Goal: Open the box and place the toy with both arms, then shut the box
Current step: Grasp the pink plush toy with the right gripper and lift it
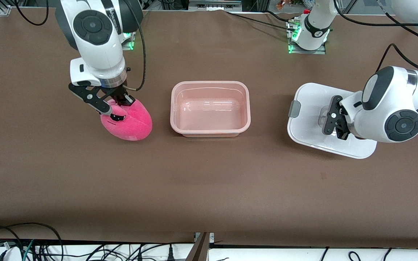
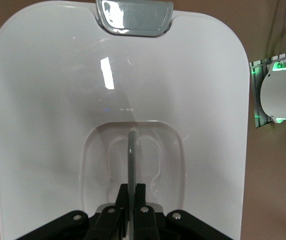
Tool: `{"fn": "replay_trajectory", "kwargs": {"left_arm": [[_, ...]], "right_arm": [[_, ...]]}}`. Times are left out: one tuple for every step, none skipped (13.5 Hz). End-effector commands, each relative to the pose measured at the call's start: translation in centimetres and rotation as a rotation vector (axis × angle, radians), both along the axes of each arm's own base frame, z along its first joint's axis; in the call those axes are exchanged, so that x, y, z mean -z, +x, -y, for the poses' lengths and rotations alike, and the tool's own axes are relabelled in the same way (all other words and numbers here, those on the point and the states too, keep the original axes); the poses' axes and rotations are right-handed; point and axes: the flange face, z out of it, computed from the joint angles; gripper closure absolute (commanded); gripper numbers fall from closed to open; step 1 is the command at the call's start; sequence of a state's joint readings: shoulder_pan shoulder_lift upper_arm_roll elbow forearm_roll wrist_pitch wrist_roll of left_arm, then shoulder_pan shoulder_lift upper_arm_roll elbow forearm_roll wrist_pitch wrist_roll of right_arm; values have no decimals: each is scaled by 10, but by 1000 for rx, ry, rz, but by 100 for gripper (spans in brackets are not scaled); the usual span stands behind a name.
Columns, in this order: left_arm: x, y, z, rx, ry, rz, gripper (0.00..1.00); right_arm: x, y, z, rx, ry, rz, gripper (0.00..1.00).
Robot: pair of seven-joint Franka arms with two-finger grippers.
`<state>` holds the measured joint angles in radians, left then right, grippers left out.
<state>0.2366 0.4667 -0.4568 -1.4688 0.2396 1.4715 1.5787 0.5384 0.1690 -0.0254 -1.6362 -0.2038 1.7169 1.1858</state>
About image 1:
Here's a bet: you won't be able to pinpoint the long black cable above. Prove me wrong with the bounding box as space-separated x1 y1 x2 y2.
225 10 293 30

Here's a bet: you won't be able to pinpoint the white box lid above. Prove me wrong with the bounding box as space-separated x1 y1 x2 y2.
287 83 378 160

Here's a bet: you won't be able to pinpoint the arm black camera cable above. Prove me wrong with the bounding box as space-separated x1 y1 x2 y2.
333 0 418 75
13 0 147 92

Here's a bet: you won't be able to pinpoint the colourful background toys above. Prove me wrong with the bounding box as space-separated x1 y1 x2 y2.
276 0 304 9

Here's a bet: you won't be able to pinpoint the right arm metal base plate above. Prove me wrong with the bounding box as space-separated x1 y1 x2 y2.
122 31 136 51

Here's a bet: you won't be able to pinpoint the small black cable loop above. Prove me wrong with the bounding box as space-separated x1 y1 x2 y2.
0 227 24 261

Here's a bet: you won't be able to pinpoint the short black cable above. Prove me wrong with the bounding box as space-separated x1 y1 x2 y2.
265 10 295 22

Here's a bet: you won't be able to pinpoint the green cable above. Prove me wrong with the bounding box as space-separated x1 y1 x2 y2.
22 239 35 261

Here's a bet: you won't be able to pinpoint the aluminium profile post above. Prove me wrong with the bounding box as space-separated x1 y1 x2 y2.
185 232 215 261

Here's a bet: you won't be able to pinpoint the large black cable loop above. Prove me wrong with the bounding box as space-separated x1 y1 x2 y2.
0 222 64 261

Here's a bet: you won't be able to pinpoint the pink plush toy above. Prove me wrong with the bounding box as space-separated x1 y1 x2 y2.
100 99 153 142

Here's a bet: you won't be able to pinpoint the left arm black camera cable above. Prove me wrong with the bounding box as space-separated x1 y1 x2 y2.
333 0 418 75

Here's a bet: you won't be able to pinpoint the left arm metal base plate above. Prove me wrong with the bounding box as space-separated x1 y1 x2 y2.
287 17 327 55

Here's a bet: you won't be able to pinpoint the pink plastic box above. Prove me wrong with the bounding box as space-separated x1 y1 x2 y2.
170 80 251 138

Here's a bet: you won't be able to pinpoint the thin black cable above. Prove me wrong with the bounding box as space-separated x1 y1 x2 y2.
86 241 195 261

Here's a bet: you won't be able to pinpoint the grey metal box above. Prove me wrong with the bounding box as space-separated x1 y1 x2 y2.
188 0 243 11

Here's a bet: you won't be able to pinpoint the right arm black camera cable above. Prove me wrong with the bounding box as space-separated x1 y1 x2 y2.
13 0 147 92

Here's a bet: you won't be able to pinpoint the brown table mat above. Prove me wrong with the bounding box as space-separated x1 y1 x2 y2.
0 7 418 249

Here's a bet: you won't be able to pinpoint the white lower shelf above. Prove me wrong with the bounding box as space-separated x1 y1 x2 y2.
0 244 418 261

